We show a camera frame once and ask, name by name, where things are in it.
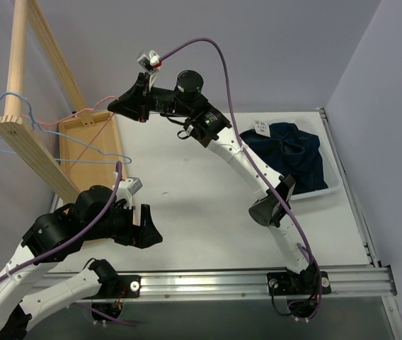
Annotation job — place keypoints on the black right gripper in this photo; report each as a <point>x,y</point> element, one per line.
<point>143,97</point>

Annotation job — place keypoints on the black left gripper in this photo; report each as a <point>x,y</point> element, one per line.
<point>137,227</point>

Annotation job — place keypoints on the light blue wire hanger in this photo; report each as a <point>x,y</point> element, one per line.
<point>44,128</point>

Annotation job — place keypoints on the dark navy garment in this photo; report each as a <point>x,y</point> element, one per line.
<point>290,151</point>

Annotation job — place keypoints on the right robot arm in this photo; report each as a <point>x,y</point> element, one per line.
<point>200,120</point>

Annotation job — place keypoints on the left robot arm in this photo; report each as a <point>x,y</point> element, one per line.
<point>96,214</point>

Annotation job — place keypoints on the wooden clothes rack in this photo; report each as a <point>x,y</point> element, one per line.
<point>38,150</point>

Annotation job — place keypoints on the clear plastic basket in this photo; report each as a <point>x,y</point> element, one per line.
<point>330,169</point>

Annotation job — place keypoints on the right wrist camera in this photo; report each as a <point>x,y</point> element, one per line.
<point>149,60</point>

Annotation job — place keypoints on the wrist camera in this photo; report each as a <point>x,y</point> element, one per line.
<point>149,60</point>
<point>127,188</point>

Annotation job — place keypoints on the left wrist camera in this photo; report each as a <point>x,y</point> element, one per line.
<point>127,188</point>

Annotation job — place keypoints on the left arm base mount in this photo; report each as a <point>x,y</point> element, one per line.
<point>125,288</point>

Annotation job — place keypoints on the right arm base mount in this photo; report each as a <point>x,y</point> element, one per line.
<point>298,295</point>

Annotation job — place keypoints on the aluminium mounting rail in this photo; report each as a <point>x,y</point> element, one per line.
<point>252,284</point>

